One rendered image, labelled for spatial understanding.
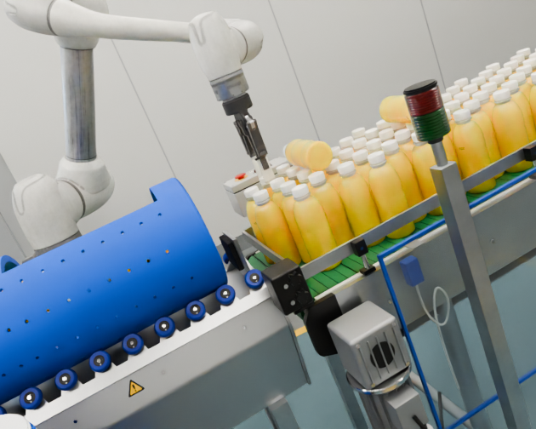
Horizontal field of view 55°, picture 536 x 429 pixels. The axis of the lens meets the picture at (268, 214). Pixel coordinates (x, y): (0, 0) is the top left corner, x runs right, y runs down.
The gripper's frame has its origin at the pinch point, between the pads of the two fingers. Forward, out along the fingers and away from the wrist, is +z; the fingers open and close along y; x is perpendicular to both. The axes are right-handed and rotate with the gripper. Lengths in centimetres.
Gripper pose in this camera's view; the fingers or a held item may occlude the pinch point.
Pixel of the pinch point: (263, 168)
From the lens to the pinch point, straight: 139.4
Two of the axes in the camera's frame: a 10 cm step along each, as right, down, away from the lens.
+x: 8.7, -4.3, 2.3
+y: 3.3, 1.8, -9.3
